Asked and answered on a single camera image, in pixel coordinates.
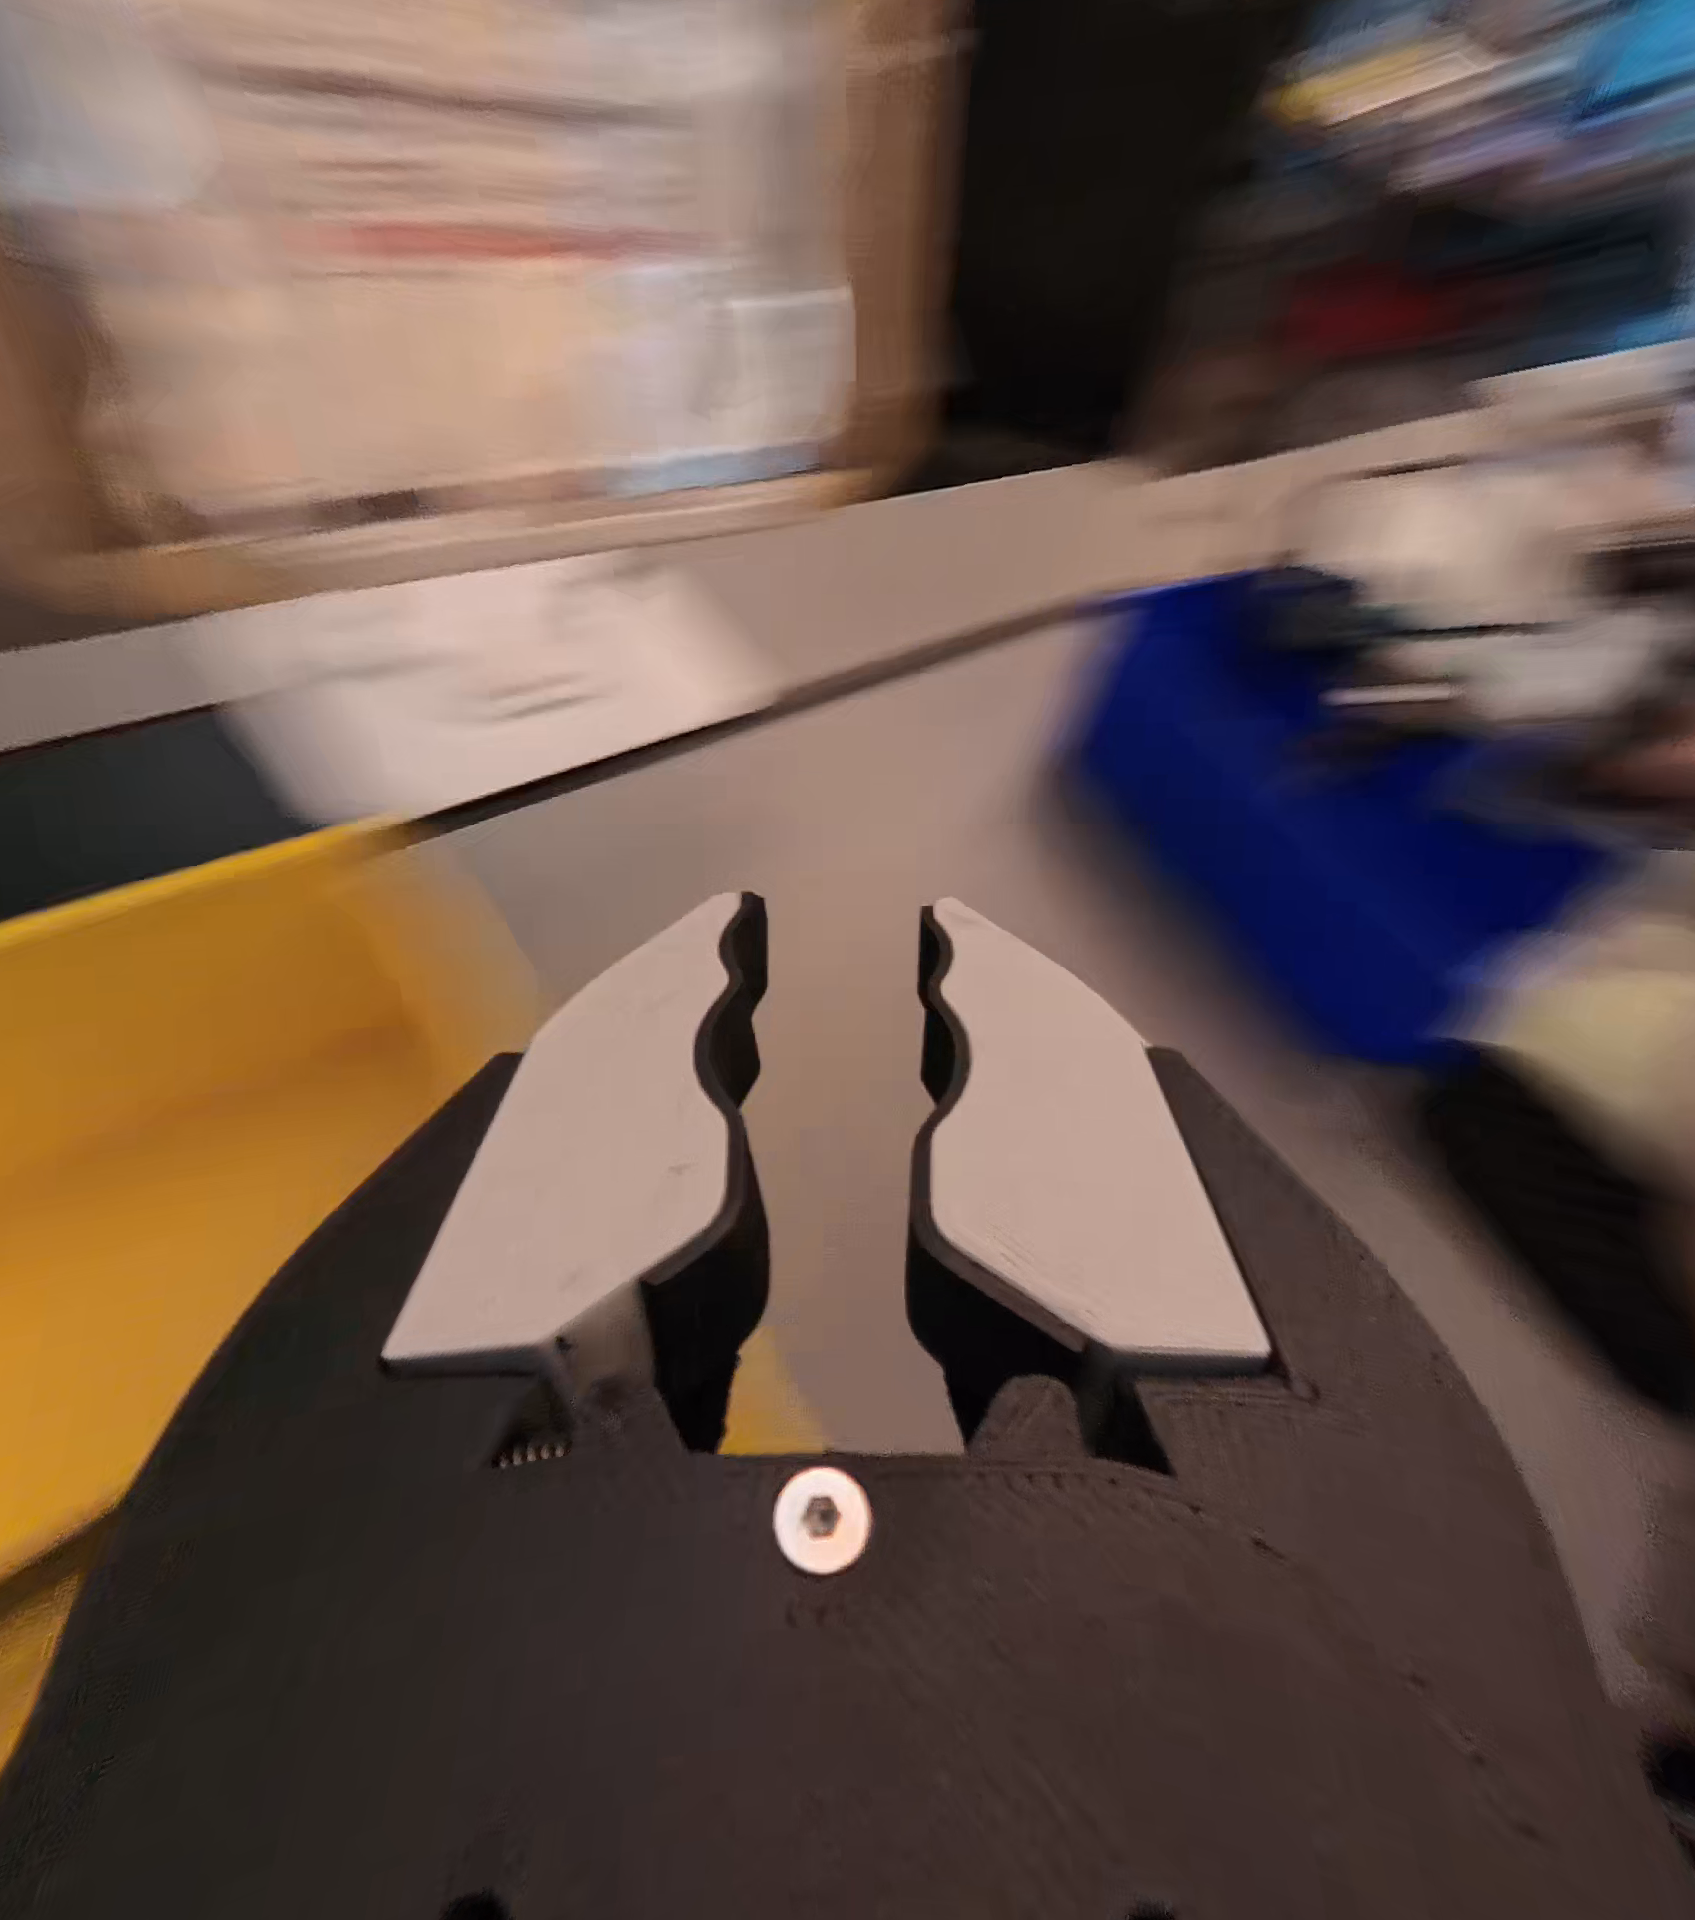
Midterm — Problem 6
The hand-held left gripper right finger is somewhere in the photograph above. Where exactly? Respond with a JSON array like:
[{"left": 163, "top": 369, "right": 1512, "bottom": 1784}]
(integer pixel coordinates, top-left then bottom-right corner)
[{"left": 908, "top": 895, "right": 1274, "bottom": 1455}]

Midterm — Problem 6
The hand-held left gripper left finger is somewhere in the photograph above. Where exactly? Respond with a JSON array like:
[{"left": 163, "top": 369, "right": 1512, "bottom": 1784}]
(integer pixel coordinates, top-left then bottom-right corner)
[{"left": 380, "top": 889, "right": 774, "bottom": 1455}]

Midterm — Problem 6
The blue plastic bin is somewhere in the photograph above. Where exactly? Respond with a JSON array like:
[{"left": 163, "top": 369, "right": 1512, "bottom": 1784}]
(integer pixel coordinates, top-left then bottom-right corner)
[{"left": 1050, "top": 576, "right": 1644, "bottom": 1068}]

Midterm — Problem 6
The yellow plastic bin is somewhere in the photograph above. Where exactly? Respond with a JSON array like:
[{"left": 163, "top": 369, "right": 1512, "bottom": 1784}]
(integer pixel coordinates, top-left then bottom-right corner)
[{"left": 0, "top": 816, "right": 826, "bottom": 1909}]

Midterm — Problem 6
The background shelf clutter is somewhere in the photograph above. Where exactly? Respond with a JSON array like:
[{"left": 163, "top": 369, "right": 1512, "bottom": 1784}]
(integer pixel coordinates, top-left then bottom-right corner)
[{"left": 1162, "top": 0, "right": 1695, "bottom": 452}]

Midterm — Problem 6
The white sign stand base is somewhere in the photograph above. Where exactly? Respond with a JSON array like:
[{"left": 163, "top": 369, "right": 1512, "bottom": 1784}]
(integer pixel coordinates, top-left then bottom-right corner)
[{"left": 224, "top": 563, "right": 790, "bottom": 829}]

